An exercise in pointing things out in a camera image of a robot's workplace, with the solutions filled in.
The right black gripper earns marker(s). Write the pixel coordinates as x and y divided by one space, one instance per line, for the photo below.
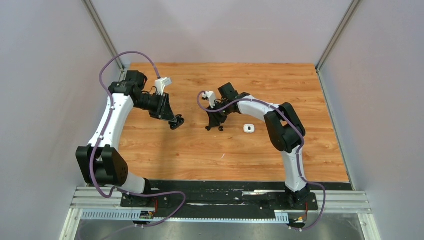
215 120

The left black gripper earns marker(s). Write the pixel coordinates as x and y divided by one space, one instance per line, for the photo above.
163 110

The black earbud charging case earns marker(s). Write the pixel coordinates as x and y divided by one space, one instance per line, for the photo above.
179 121

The white earbud charging case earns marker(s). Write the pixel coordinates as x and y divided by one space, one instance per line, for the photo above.
249 128

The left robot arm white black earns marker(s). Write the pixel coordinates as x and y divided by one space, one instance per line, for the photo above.
100 161

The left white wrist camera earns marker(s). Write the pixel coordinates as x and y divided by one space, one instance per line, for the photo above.
160 85

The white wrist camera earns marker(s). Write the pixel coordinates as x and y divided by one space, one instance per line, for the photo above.
160 85
210 96

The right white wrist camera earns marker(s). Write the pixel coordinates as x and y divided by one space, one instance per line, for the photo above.
210 96

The aluminium frame rail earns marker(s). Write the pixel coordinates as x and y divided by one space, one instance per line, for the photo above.
88 205

